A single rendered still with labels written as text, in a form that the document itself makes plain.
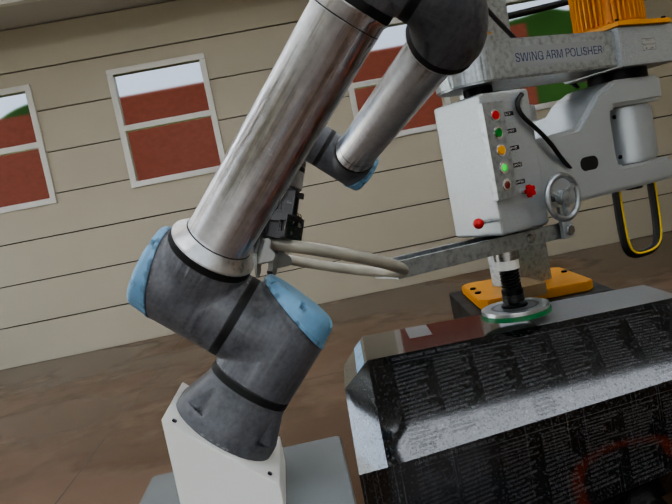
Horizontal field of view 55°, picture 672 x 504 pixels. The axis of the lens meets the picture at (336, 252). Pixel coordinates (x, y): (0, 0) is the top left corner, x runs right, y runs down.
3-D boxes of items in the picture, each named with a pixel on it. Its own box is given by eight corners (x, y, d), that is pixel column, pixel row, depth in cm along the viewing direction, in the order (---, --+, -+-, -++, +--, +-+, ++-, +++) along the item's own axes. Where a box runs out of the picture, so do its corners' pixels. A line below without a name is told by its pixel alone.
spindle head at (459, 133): (535, 225, 225) (514, 97, 221) (587, 222, 206) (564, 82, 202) (456, 246, 208) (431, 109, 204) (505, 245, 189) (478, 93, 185)
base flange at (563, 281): (461, 292, 321) (459, 283, 320) (559, 274, 319) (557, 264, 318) (481, 311, 272) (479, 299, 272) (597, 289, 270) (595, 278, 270)
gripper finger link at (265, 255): (266, 275, 144) (277, 236, 146) (246, 273, 147) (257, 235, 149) (274, 279, 146) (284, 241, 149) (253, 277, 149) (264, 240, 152)
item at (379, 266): (349, 276, 205) (350, 267, 205) (446, 280, 162) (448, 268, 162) (200, 248, 181) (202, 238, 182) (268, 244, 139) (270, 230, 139)
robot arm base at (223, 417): (270, 476, 105) (301, 424, 105) (167, 419, 103) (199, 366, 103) (271, 434, 124) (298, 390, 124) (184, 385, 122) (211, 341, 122)
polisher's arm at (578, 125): (630, 210, 249) (611, 83, 244) (687, 205, 229) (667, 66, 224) (489, 250, 214) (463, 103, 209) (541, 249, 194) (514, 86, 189)
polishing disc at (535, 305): (559, 299, 207) (559, 295, 207) (535, 317, 191) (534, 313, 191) (498, 302, 221) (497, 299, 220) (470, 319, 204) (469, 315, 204)
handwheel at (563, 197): (562, 218, 206) (554, 172, 205) (587, 216, 198) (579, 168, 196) (528, 227, 199) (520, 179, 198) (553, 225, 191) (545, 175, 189)
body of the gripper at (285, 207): (283, 238, 145) (290, 186, 146) (253, 236, 150) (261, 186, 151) (301, 244, 152) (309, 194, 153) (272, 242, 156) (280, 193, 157)
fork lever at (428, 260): (535, 237, 223) (532, 223, 223) (580, 235, 207) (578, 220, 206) (368, 278, 191) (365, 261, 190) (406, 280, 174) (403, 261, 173)
